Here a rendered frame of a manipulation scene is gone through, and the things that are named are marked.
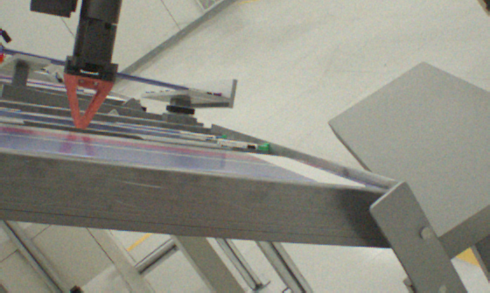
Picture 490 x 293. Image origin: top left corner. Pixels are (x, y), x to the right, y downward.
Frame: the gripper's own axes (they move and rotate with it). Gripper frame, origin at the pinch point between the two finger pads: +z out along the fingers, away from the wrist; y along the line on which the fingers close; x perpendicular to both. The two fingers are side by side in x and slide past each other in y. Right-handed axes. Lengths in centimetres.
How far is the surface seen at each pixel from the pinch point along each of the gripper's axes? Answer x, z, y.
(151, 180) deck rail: 2.7, 1.1, 37.7
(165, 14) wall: 177, -90, -772
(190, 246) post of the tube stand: 37, 30, -55
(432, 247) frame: 32, 4, 42
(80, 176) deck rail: -3.8, 1.6, 37.7
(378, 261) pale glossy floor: 99, 34, -68
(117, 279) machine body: 13.8, 29.9, -23.0
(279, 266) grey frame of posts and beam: 50, 27, -32
